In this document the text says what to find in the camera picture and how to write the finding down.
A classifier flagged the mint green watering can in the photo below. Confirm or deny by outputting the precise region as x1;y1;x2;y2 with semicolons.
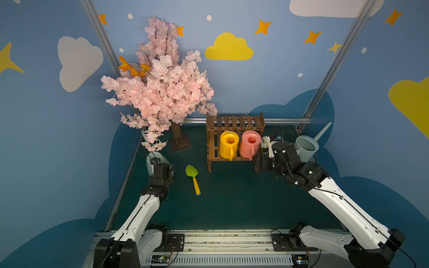
146;151;173;176

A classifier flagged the pink watering can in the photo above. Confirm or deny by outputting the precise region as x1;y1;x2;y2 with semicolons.
239;131;261;160

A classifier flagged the yellow watering can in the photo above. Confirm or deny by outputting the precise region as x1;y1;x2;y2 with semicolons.
219;131;240;161

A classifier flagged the brown wooden slatted shelf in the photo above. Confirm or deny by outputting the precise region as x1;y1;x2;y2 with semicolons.
206;112;265;173

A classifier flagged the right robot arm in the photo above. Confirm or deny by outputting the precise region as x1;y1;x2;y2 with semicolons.
251;141;405;268

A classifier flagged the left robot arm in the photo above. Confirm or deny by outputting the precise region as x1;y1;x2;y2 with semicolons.
92;163;173;268

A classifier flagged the large grey-blue watering can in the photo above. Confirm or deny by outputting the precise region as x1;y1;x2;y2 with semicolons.
294;122;332;163

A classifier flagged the white flower pot plant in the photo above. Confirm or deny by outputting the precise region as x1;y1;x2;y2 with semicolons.
260;136;270;153

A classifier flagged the green yellow toy trowel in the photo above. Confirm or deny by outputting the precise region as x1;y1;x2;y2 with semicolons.
185;165;201;196

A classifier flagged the pink cherry blossom tree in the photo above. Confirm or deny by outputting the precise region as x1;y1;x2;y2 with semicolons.
101;17;218;152

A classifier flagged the aluminium back rail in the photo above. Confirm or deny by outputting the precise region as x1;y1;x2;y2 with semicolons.
183;117;311;125

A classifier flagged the aluminium rail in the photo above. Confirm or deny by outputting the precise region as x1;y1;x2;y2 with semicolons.
183;117;311;125
82;229;374;268

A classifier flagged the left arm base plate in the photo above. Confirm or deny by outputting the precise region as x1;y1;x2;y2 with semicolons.
160;233;185;252

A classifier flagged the aluminium front rail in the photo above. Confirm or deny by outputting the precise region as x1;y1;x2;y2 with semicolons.
82;229;374;268

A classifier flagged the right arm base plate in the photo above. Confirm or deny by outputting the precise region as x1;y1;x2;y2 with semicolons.
271;233;318;252

